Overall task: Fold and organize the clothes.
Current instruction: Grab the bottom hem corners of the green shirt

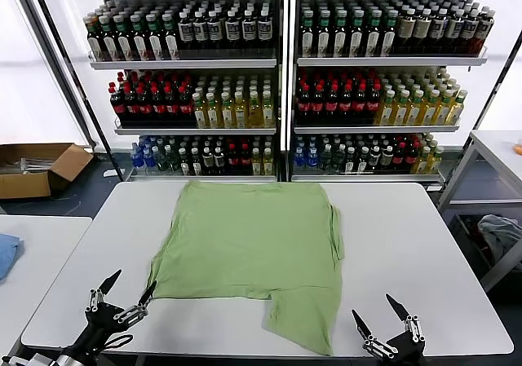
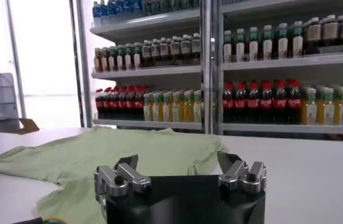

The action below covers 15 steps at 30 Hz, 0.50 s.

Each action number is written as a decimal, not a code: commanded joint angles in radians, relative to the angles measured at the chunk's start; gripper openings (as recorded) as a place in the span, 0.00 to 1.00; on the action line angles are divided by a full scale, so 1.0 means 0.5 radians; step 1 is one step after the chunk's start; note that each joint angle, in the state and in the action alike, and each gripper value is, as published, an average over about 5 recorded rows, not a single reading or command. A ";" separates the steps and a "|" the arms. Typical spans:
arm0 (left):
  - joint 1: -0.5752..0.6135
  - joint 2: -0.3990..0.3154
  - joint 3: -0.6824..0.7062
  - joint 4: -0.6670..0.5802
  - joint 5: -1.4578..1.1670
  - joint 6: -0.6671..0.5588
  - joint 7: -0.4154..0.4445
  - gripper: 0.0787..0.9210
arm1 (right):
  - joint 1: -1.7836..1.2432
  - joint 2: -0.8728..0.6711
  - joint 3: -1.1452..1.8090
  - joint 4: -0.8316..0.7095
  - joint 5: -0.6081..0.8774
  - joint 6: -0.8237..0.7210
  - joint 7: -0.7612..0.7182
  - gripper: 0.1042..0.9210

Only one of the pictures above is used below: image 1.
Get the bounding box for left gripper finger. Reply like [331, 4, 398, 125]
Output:
[88, 268, 123, 312]
[113, 280, 158, 325]

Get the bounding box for clear plastic parts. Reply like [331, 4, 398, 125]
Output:
[18, 157, 56, 176]

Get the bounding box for dark bottle green cap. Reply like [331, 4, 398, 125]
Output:
[145, 12, 164, 60]
[113, 14, 134, 61]
[316, 9, 333, 57]
[332, 9, 349, 57]
[129, 13, 148, 60]
[300, 9, 316, 57]
[161, 12, 180, 60]
[349, 9, 366, 57]
[85, 15, 104, 61]
[100, 14, 118, 61]
[380, 9, 400, 57]
[365, 9, 383, 57]

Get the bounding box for cola bottle red cap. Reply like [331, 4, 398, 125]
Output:
[324, 82, 339, 125]
[226, 143, 240, 175]
[391, 142, 406, 171]
[108, 82, 126, 127]
[338, 82, 353, 125]
[135, 86, 154, 127]
[310, 82, 325, 125]
[122, 85, 140, 127]
[238, 143, 252, 175]
[365, 82, 382, 125]
[296, 82, 312, 125]
[404, 142, 419, 171]
[149, 86, 167, 127]
[177, 85, 195, 127]
[352, 82, 367, 125]
[163, 86, 180, 127]

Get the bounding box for green t-shirt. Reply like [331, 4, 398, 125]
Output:
[146, 179, 347, 357]

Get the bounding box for dark bottle beige label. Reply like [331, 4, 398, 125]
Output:
[413, 8, 433, 51]
[396, 8, 417, 51]

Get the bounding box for grey crumpled cloth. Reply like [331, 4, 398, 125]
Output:
[477, 214, 522, 263]

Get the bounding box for brown cardboard box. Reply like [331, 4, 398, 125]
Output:
[0, 142, 95, 201]

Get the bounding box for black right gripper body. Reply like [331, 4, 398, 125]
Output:
[381, 331, 427, 366]

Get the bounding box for blue folded cloth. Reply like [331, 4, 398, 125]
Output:
[0, 232, 24, 282]

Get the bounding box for dark bottle blue-white label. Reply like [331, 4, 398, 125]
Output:
[206, 10, 224, 51]
[460, 8, 481, 54]
[256, 9, 274, 51]
[428, 8, 449, 51]
[224, 10, 242, 51]
[445, 8, 466, 53]
[475, 8, 497, 55]
[177, 11, 194, 51]
[241, 9, 259, 51]
[192, 10, 209, 51]

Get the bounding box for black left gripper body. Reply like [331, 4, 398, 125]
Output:
[64, 302, 138, 361]

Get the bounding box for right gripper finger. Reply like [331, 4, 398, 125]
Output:
[351, 308, 392, 359]
[385, 293, 427, 345]

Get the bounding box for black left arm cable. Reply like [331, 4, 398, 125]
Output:
[104, 333, 134, 349]

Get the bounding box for grey metal frame table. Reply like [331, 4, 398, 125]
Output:
[436, 129, 522, 294]

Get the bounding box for white metal shelf rack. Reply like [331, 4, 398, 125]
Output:
[287, 0, 515, 192]
[60, 0, 286, 183]

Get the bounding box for black slanted frame post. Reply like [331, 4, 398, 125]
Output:
[29, 0, 127, 182]

